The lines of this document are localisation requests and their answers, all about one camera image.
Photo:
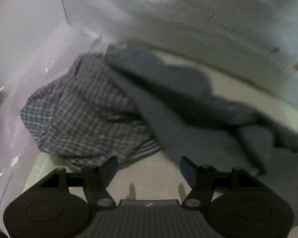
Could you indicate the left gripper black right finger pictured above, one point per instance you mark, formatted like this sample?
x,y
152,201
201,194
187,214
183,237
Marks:
x,y
201,181

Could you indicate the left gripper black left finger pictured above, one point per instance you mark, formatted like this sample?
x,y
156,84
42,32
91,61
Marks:
x,y
96,180

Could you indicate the blue denim jeans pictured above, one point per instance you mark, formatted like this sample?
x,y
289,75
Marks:
x,y
186,119

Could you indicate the green grid cutting mat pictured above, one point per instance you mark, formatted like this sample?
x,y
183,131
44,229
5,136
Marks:
x,y
157,175

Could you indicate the blue checked shirt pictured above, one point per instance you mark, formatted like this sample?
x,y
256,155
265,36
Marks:
x,y
84,118

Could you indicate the clear plastic bag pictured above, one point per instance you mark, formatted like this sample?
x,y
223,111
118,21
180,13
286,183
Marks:
x,y
18,150

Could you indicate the pale carrot print sheet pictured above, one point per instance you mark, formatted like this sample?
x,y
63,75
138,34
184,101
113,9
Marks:
x,y
256,40

